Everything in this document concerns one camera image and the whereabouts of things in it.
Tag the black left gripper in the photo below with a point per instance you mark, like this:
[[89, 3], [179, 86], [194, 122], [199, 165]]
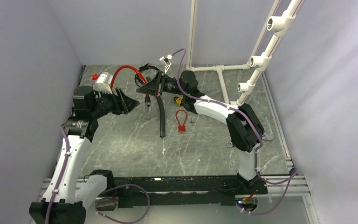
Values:
[[124, 105]]

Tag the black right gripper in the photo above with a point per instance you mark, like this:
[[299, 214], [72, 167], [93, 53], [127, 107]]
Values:
[[154, 86]]

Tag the red cable bike lock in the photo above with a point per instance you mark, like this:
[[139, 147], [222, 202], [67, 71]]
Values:
[[126, 83]]

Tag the yellow padlock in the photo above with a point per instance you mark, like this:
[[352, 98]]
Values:
[[178, 100]]

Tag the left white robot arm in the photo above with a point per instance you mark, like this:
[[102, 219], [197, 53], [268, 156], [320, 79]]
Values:
[[64, 202]]

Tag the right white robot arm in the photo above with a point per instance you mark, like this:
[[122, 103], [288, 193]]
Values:
[[244, 127]]

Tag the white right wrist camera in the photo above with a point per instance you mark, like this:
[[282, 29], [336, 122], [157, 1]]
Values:
[[166, 60]]

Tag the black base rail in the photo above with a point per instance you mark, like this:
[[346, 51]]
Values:
[[181, 190]]

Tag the white pvc pipe frame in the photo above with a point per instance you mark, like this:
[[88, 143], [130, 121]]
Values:
[[225, 34]]

